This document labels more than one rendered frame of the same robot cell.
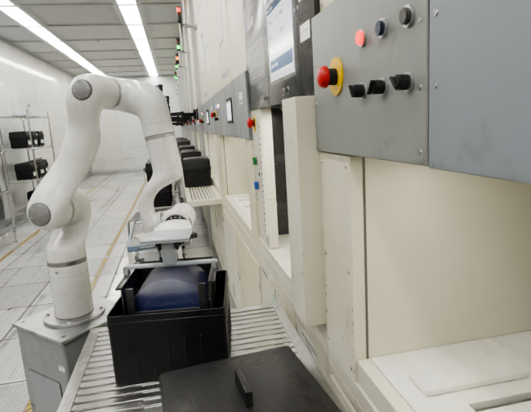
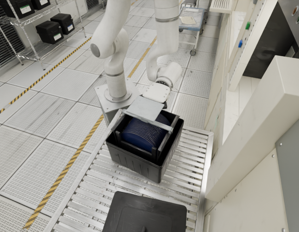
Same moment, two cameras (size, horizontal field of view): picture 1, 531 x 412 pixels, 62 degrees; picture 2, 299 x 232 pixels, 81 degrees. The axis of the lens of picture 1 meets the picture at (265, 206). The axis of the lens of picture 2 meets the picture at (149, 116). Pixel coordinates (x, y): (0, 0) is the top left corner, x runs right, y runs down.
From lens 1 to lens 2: 0.73 m
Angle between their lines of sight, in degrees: 45
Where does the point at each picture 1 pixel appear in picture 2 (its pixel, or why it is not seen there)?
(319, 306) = (217, 197)
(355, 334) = not seen: outside the picture
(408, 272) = not seen: outside the picture
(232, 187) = (239, 6)
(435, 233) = not seen: outside the picture
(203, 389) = (126, 221)
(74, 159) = (112, 20)
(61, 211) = (105, 51)
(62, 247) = (109, 66)
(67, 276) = (112, 80)
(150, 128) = (158, 12)
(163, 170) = (162, 47)
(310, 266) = (221, 185)
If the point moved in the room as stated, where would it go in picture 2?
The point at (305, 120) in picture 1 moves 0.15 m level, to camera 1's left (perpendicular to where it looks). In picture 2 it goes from (280, 117) to (198, 89)
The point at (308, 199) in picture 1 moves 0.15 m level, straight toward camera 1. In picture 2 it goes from (241, 162) to (219, 218)
